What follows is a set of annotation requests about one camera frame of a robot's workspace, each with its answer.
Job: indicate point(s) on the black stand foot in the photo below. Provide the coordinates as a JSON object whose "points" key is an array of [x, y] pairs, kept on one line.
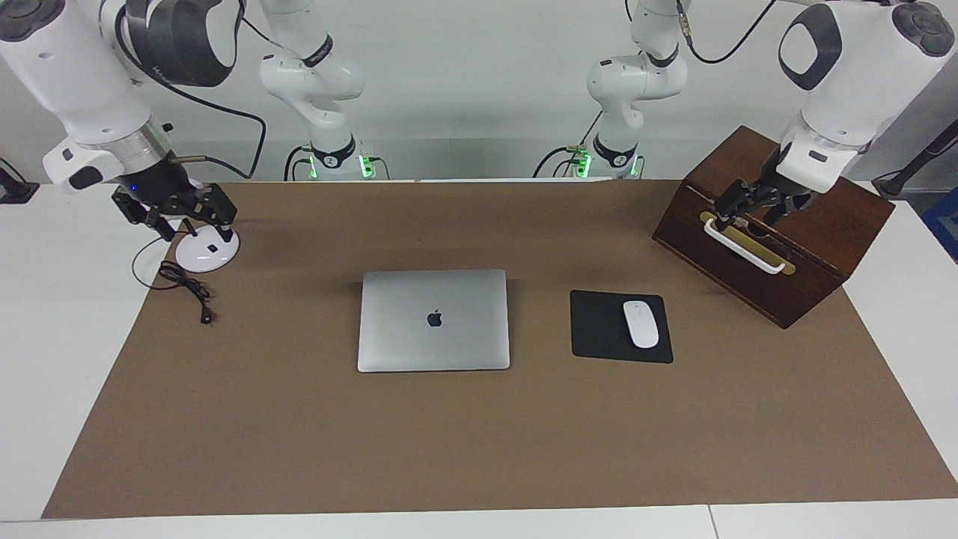
{"points": [[16, 191]]}

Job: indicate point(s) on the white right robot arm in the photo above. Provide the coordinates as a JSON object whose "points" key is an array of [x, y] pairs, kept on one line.
{"points": [[75, 82]]}

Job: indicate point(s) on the brown table mat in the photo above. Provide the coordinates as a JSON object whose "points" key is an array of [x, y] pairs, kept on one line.
{"points": [[479, 449]]}

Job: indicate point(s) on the black mouse pad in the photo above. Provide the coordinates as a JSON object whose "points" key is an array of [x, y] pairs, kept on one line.
{"points": [[599, 329]]}

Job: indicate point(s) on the white computer mouse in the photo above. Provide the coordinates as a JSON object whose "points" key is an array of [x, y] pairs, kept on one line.
{"points": [[641, 326]]}

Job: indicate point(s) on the grey aluminium laptop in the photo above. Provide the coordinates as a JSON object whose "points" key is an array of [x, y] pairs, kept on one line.
{"points": [[434, 322]]}

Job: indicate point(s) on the black tripod leg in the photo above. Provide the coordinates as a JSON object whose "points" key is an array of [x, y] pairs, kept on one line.
{"points": [[917, 161]]}

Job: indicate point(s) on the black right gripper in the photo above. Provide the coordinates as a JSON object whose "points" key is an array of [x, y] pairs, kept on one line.
{"points": [[161, 187]]}

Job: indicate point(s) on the dark brown wooden box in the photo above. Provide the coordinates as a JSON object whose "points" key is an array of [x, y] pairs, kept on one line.
{"points": [[823, 254]]}

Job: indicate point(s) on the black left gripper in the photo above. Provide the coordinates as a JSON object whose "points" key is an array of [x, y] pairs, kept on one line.
{"points": [[782, 191]]}

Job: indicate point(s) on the blue crate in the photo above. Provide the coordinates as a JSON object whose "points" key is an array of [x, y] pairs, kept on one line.
{"points": [[944, 224]]}

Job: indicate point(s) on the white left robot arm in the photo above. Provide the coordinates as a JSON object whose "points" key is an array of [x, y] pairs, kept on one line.
{"points": [[853, 67]]}

